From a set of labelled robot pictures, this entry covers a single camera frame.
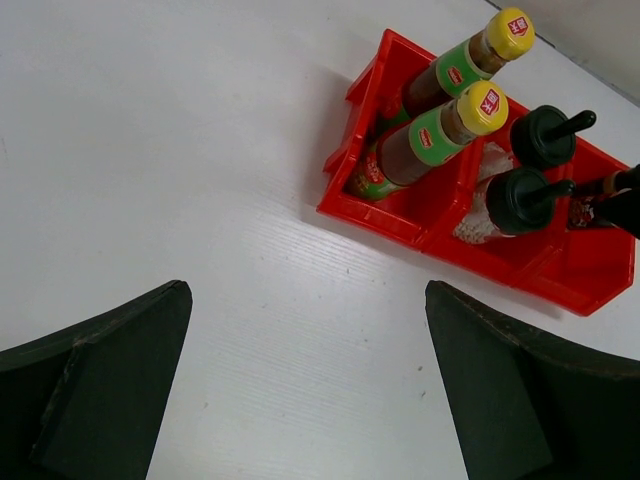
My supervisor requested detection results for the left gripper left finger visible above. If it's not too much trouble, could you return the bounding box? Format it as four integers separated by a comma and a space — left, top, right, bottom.
1, 280, 193, 479

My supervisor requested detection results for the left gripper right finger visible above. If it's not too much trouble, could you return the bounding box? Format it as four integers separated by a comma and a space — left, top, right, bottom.
425, 281, 639, 479

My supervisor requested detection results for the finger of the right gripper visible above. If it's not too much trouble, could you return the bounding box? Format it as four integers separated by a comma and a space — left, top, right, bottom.
593, 189, 639, 235

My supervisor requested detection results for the black-lid spice jar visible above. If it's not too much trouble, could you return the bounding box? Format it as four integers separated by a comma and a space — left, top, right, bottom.
574, 166, 639, 198

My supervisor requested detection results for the silver-lid spice jar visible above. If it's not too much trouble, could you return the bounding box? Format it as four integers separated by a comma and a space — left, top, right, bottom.
567, 196, 597, 230

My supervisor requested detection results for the white salt shaker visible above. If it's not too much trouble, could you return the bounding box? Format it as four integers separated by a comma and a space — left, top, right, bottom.
474, 104, 598, 189
453, 167, 576, 245

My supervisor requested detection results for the red sauce bottle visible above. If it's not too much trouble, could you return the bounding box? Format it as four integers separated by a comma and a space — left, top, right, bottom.
345, 80, 509, 201
376, 7, 535, 135

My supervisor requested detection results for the red three-compartment tray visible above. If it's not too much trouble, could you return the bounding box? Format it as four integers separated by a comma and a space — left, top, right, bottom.
317, 29, 636, 316

